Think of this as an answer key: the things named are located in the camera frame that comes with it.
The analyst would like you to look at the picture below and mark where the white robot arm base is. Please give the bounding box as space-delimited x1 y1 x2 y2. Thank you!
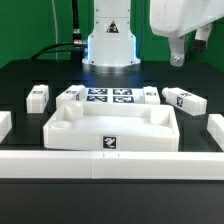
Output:
82 0 140 73

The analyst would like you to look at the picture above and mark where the white thin cable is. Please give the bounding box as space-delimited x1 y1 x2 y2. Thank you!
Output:
51 0 60 61

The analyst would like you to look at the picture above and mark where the white fence block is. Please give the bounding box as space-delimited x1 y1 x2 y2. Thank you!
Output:
207 114 224 152
0 111 12 143

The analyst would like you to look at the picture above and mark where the white right fence block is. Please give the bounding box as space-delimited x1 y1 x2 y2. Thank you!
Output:
207 114 224 152

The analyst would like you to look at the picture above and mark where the fiducial marker sheet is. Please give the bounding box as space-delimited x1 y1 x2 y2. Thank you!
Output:
84 88 144 104

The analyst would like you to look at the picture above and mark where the white left fence block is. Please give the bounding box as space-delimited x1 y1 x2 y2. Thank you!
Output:
0 111 12 143

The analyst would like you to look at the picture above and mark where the white desk tabletop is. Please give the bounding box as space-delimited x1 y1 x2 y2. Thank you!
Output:
43 101 179 152

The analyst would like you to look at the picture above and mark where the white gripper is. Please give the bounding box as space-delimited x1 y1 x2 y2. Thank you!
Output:
149 0 224 67

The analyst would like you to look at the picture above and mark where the white front fence bar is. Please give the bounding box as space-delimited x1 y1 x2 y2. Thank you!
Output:
0 150 224 180

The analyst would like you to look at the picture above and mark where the black cable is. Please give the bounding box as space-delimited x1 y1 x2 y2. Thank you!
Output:
30 0 88 60

